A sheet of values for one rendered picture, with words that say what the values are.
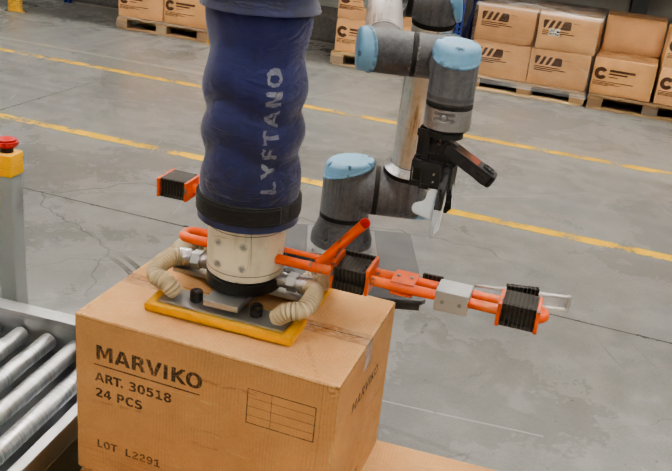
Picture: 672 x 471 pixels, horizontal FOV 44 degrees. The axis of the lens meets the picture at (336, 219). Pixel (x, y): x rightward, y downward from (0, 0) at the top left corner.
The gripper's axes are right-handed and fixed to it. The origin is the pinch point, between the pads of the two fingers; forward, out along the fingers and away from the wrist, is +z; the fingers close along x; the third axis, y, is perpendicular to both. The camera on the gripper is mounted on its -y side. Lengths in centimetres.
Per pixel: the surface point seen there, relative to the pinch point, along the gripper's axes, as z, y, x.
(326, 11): 87, 296, -834
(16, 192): 34, 135, -42
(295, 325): 25.1, 25.9, 9.2
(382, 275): 13.9, 10.7, -0.4
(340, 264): 12.3, 19.5, 2.1
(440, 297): 13.8, -2.6, 3.6
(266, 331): 25.2, 30.4, 14.3
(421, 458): 67, -2, -15
